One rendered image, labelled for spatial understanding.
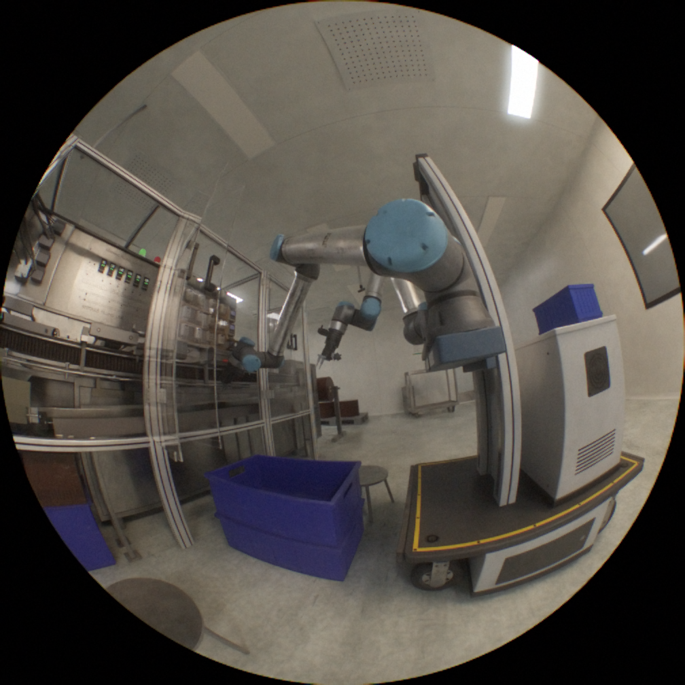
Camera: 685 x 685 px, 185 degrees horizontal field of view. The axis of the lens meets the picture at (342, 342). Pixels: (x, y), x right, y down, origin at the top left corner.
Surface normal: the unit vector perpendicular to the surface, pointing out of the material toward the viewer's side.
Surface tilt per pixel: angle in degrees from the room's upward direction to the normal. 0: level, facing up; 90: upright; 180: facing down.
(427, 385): 90
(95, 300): 90
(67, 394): 90
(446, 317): 70
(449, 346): 90
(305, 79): 180
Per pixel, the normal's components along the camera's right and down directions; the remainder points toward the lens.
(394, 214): -0.65, -0.05
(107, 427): 0.95, -0.15
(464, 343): -0.34, -0.17
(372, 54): 0.10, 0.97
